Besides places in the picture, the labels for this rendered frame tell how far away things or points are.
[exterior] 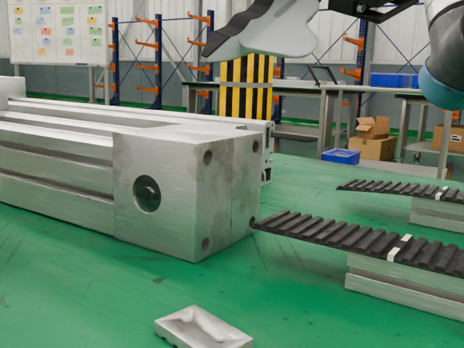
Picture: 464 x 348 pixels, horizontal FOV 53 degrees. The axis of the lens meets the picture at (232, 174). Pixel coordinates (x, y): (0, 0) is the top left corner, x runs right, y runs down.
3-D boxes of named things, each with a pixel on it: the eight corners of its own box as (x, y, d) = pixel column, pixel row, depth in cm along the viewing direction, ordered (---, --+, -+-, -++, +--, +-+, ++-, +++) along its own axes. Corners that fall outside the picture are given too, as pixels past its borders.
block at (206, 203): (271, 224, 46) (276, 130, 44) (195, 264, 36) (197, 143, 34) (199, 208, 51) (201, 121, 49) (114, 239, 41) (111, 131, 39)
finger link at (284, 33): (258, 79, 26) (353, -17, 29) (189, 50, 30) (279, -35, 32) (269, 115, 29) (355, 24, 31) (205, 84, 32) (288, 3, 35)
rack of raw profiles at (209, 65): (88, 106, 1151) (85, 13, 1105) (118, 105, 1220) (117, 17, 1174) (184, 118, 950) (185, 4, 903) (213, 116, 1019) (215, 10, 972)
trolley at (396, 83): (445, 201, 365) (463, 70, 343) (441, 219, 317) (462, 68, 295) (317, 184, 410) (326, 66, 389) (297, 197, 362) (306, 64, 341)
